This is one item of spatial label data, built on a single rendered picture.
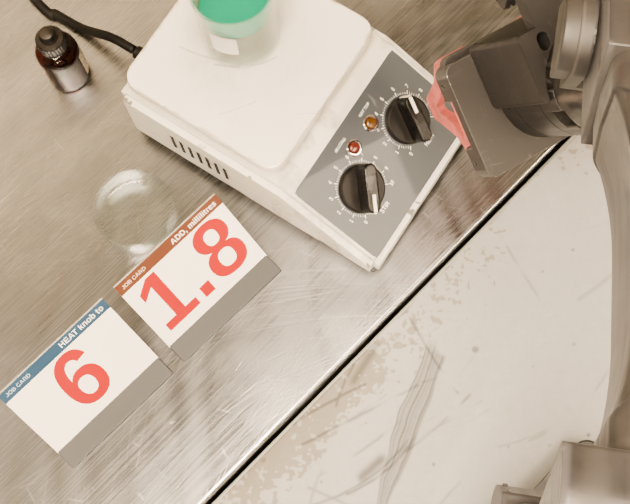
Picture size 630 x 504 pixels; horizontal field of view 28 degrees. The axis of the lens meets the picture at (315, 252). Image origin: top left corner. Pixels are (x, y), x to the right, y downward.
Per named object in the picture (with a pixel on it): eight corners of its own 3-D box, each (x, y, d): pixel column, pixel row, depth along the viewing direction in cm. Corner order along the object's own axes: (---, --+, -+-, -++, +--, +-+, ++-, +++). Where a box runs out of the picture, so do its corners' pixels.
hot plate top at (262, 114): (378, 30, 81) (379, 24, 80) (276, 180, 79) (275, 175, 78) (225, -59, 83) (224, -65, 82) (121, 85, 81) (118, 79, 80)
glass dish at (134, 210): (88, 196, 87) (81, 186, 85) (162, 167, 87) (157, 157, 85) (114, 267, 86) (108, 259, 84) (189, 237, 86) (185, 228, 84)
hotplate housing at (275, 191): (475, 126, 87) (486, 82, 80) (374, 280, 85) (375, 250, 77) (212, -27, 91) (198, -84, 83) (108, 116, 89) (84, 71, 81)
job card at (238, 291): (281, 271, 85) (277, 256, 81) (185, 363, 84) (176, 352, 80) (220, 210, 86) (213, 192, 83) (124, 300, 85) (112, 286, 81)
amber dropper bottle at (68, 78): (73, 100, 89) (49, 60, 82) (40, 79, 90) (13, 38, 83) (98, 67, 90) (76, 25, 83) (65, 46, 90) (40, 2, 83)
